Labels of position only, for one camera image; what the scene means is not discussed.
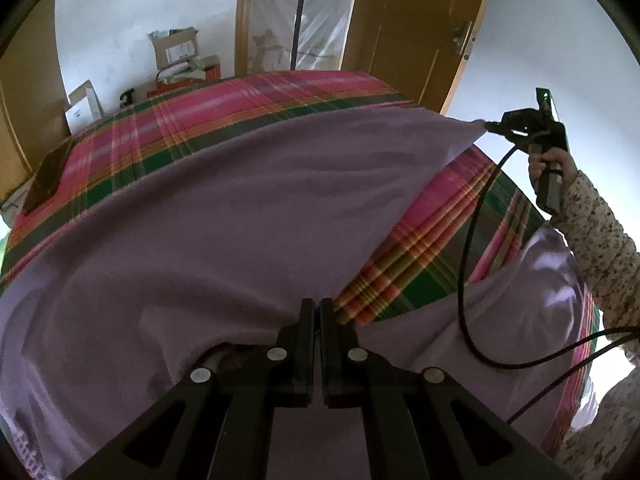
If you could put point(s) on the person's right forearm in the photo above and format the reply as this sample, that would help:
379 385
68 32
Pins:
600 240

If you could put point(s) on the plastic-covered doorway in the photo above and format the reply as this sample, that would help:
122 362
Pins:
320 15

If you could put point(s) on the small black object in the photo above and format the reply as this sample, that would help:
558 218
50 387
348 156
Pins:
128 97

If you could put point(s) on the white cardboard box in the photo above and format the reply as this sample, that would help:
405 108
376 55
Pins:
82 110

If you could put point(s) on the wooden door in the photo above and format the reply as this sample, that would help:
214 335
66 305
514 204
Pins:
410 25

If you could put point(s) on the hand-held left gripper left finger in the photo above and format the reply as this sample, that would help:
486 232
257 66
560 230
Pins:
305 350

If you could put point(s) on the person's torso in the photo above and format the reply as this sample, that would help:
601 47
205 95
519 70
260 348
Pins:
610 425

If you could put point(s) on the wooden wardrobe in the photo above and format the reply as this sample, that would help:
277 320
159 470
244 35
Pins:
30 110

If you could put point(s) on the brown cardboard box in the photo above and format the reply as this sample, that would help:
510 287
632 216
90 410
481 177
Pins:
175 50

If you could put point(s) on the plaid bed sheet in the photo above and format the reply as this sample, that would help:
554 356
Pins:
240 105

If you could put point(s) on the purple fleece cloth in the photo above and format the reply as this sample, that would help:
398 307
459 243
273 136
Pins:
225 220

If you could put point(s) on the person's right hand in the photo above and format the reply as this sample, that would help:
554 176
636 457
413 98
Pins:
567 165

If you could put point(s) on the black vertical pole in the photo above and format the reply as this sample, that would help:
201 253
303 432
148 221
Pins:
301 10

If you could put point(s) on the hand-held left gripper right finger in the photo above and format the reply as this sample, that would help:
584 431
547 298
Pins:
329 350

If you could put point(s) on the dark flat rectangular object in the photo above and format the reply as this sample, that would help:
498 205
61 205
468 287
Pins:
47 175

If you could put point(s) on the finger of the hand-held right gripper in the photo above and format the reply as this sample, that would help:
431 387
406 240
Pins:
495 126

